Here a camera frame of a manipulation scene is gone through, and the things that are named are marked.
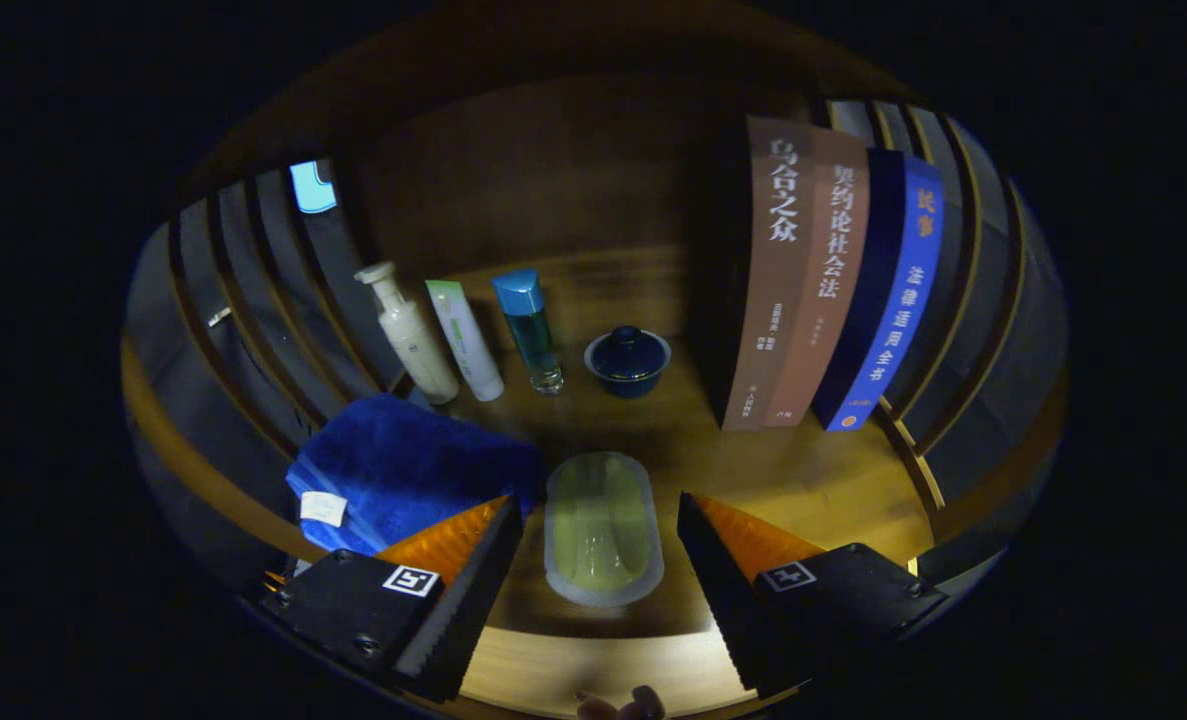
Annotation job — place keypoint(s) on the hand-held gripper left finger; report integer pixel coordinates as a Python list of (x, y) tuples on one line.
[(468, 600)]

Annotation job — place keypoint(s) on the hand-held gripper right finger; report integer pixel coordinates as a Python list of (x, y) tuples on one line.
[(725, 590)]

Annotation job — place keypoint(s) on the wooden cabinet with slatted hutch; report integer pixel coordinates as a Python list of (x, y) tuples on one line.
[(553, 170)]

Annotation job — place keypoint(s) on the folded blue towel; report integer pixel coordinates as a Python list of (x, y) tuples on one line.
[(403, 465)]

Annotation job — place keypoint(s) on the dark brown book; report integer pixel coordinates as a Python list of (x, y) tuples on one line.
[(775, 280)]

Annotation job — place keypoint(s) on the white and green tube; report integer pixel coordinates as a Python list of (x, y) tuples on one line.
[(468, 345)]

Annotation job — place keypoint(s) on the blue book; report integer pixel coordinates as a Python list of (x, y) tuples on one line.
[(898, 300)]

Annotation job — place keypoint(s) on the teal bottle with blue cap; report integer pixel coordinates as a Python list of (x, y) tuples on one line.
[(530, 330)]

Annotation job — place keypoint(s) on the wooden drawer with black knob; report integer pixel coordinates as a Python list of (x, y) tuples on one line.
[(553, 672)]

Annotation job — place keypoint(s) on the white pump bottle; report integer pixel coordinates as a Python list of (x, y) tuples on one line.
[(415, 340)]

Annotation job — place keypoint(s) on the wooden countertop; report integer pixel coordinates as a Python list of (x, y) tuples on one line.
[(783, 480)]

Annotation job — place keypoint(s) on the reddish brown book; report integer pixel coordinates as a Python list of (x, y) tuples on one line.
[(825, 290)]

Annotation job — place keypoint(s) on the dark blue lidded bowl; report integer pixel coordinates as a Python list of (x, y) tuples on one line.
[(628, 362)]

